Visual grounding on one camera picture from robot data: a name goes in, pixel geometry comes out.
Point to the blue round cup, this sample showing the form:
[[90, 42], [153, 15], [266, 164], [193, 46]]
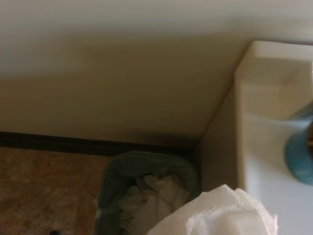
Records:
[[299, 156]]

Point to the crumpled white paper waste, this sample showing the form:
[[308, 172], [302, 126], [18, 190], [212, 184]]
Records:
[[156, 198]]

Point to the trash bin with green liner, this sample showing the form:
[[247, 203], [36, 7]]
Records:
[[149, 169]]

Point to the white paper tissue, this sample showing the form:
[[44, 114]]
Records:
[[220, 213]]

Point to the white ceramic sink basin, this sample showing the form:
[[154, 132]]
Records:
[[266, 127]]

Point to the dark baseboard strip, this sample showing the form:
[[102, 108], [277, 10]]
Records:
[[73, 144]]

